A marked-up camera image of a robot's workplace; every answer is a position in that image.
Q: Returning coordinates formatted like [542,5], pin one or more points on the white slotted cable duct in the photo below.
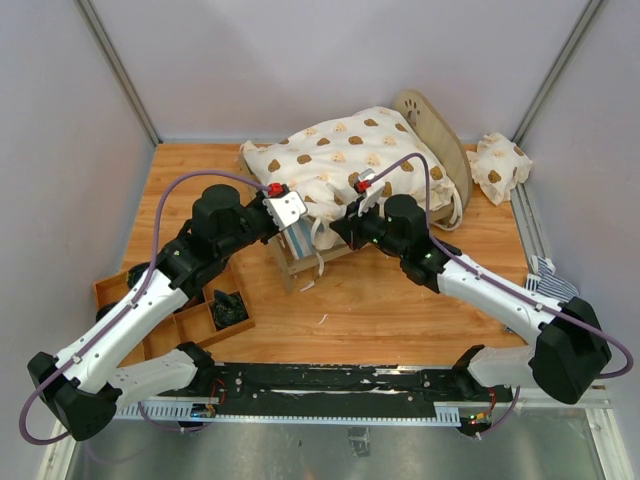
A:
[195,412]

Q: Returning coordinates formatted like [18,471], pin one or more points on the black item in tray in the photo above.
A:
[228,309]

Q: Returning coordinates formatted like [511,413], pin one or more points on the left aluminium frame post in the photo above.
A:
[102,38]

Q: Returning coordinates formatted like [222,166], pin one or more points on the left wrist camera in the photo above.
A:
[286,207]

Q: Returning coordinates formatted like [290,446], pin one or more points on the small bear print pillow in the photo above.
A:
[497,166]

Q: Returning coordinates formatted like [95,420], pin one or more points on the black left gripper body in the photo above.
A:
[257,223]

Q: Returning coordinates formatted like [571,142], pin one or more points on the aluminium frame post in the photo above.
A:
[577,35]
[102,38]

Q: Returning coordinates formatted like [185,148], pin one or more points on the blue striped mattress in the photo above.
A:
[298,238]

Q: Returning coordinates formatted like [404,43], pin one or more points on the wooden pet bed frame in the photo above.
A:
[434,130]

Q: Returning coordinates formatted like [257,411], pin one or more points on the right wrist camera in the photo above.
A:
[369,191]

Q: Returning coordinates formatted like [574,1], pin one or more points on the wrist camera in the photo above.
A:
[369,191]
[286,207]

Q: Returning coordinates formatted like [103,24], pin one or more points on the large bear print cushion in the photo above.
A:
[323,161]

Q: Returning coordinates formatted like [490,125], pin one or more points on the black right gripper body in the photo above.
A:
[373,227]

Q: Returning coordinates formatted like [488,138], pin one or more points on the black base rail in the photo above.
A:
[269,388]

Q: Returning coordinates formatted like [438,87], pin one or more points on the aluminium side rail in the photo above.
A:
[528,222]

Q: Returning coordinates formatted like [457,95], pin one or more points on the blue striped cloth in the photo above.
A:
[543,280]

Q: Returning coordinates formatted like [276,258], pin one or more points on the right aluminium frame post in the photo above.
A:
[577,35]

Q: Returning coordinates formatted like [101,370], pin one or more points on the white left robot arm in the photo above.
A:
[84,385]

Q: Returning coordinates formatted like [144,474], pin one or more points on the wooden divided tray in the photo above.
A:
[195,322]

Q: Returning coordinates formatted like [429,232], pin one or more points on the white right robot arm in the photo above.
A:
[564,352]

